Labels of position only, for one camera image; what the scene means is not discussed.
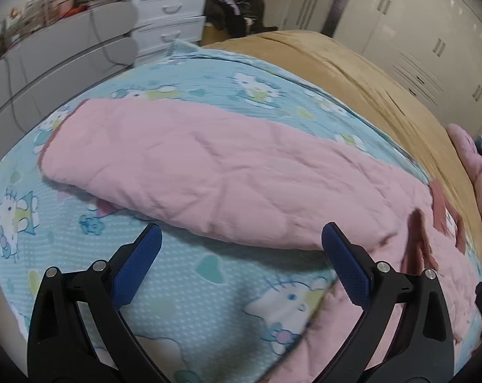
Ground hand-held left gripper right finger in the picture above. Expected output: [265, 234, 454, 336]
[321, 222, 455, 383]

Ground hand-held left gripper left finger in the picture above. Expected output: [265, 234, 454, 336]
[27, 223, 173, 383]

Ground pink quilted blanket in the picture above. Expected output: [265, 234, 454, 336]
[39, 98, 482, 383]

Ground blue cartoon printed blanket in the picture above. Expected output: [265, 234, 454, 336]
[0, 40, 433, 383]

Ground tan bed blanket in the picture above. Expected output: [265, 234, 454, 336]
[201, 30, 482, 224]

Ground grey low cabinet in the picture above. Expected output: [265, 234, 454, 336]
[0, 2, 140, 176]

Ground cardboard box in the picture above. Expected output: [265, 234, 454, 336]
[202, 24, 230, 45]

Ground white wardrobe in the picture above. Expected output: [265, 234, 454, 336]
[333, 0, 482, 124]

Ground white drawer chest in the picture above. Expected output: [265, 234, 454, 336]
[128, 0, 208, 58]

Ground assorted cabinet clutter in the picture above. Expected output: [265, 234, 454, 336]
[0, 0, 130, 46]

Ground black backpack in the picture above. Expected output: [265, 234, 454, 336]
[224, 0, 266, 36]

